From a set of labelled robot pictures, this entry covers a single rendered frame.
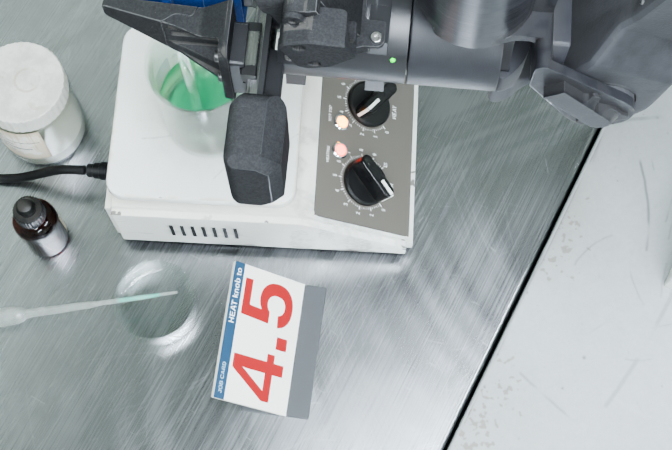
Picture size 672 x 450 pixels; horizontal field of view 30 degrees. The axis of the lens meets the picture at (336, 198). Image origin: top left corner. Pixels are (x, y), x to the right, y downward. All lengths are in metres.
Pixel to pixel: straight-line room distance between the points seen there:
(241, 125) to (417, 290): 0.30
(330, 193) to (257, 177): 0.22
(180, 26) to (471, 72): 0.15
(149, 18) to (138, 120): 0.18
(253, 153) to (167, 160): 0.22
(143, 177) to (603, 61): 0.32
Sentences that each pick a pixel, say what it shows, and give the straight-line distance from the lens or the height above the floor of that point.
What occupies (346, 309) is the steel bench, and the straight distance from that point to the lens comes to 0.85.
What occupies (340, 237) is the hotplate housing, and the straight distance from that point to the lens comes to 0.82.
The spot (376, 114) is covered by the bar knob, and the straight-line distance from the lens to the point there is 0.85.
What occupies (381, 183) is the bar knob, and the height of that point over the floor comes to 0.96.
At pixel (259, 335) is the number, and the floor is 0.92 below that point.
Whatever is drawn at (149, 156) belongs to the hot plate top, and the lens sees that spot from 0.80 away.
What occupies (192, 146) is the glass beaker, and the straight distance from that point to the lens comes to 0.78.
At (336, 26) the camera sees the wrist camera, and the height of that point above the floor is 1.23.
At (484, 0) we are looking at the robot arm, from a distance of 0.55.
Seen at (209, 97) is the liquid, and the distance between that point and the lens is 0.78.
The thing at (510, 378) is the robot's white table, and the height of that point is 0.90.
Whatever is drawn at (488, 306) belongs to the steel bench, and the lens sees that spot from 0.86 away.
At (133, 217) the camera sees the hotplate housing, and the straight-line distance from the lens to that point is 0.82.
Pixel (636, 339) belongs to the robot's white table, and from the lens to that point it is 0.87.
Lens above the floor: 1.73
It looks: 71 degrees down
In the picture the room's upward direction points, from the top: straight up
